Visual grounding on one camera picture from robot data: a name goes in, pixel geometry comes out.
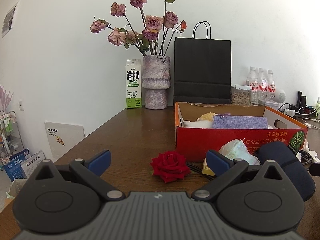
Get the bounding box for black paper shopping bag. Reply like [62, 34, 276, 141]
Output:
[174, 21, 232, 105]

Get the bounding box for white cable with round puck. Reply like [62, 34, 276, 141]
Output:
[301, 115, 320, 130]

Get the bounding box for water bottle red label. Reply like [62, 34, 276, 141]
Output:
[266, 69, 276, 101]
[247, 67, 258, 105]
[258, 68, 267, 106]

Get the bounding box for purple textured vase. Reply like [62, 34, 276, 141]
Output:
[142, 55, 171, 110]

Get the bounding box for right water bottle red label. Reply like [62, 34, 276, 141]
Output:
[266, 69, 276, 101]

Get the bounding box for red artificial rose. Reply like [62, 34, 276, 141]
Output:
[150, 151, 191, 183]

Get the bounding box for translucent plastic bag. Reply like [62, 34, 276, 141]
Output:
[218, 139, 260, 165]

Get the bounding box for red orange cardboard box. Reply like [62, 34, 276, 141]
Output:
[175, 102, 308, 162]

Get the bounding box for metal wire shelf rack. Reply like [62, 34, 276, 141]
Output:
[0, 111, 24, 165]

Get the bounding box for white yellow plush alpaca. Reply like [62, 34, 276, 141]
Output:
[183, 112, 216, 128]

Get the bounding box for dried pink rose bouquet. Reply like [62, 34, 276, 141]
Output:
[89, 0, 188, 57]

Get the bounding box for blue white boxes on floor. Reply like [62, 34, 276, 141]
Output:
[4, 149, 46, 182]

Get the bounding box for wall poster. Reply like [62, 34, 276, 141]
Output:
[1, 2, 19, 37]

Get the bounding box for yellow mahjong tile eraser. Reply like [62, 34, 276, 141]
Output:
[202, 159, 215, 177]

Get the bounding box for black devices by wall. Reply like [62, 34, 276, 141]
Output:
[296, 91, 306, 108]

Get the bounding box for white tissue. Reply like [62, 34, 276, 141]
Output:
[296, 140, 320, 165]

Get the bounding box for middle water bottle red label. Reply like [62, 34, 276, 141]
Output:
[258, 68, 267, 106]

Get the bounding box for clear container of seeds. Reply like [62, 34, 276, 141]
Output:
[231, 85, 251, 106]

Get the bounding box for white board leaning on wall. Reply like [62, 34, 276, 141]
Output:
[44, 122, 85, 160]

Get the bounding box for thin black usb cable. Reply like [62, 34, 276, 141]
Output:
[186, 162, 217, 181]

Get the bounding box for white round speaker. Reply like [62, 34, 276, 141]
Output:
[273, 88, 286, 103]

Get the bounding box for purple fabric pouch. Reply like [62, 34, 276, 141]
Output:
[212, 113, 268, 129]

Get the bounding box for white power adapter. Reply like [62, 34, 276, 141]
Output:
[284, 109, 296, 117]

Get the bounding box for left water bottle red label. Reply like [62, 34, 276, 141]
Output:
[247, 67, 258, 105]

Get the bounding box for green white milk carton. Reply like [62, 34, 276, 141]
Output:
[125, 59, 142, 109]

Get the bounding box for braided black cable coil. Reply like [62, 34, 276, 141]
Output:
[295, 148, 316, 167]

